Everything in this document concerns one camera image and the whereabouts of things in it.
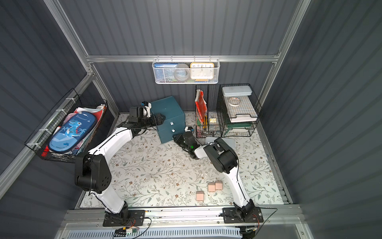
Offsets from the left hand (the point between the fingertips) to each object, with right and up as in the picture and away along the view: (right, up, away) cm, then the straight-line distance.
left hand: (161, 119), depth 89 cm
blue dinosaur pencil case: (-35, -9, -26) cm, 44 cm away
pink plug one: (+30, -39, -6) cm, 49 cm away
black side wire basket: (-44, +6, -14) cm, 47 cm away
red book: (+25, +12, +25) cm, 38 cm away
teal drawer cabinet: (+8, -2, +1) cm, 8 cm away
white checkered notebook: (+50, +9, +7) cm, 51 cm away
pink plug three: (+23, -42, -11) cm, 49 cm away
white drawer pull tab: (+6, -7, +6) cm, 11 cm away
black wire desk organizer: (+42, +7, +19) cm, 46 cm away
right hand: (+7, -10, +10) cm, 16 cm away
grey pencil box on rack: (+50, +20, +13) cm, 55 cm away
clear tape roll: (+47, +12, +10) cm, 50 cm away
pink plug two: (+34, -38, -7) cm, 51 cm away
